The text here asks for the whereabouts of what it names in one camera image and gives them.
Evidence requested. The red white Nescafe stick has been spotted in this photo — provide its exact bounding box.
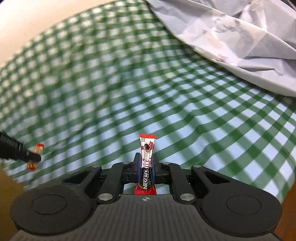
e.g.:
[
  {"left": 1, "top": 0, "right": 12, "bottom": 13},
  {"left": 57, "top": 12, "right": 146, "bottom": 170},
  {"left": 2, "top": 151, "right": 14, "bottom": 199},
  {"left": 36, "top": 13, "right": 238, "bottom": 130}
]
[{"left": 134, "top": 133, "right": 157, "bottom": 195}]

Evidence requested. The small red yellow candy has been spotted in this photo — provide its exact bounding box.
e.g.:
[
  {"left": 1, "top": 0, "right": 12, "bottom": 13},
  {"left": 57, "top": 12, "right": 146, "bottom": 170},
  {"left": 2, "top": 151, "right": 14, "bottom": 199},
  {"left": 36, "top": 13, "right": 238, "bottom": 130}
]
[{"left": 27, "top": 143, "right": 45, "bottom": 171}]

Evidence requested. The brown cardboard box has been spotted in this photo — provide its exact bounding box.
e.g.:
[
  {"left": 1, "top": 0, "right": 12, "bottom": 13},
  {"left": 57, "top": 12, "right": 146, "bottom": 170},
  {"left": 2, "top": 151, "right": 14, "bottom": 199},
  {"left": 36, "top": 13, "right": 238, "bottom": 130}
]
[{"left": 0, "top": 169, "right": 24, "bottom": 240}]

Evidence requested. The green checkered cloth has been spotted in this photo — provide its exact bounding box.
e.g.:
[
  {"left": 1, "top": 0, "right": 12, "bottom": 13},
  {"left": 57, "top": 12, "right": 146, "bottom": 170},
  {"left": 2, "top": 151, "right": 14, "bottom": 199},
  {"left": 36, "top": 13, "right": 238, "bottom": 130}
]
[{"left": 1, "top": 1, "right": 295, "bottom": 201}]

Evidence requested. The white grey crumpled fabric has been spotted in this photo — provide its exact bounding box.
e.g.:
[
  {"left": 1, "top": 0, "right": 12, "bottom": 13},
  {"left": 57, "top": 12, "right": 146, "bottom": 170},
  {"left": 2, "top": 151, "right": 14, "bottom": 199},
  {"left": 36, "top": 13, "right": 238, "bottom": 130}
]
[{"left": 149, "top": 1, "right": 295, "bottom": 96}]

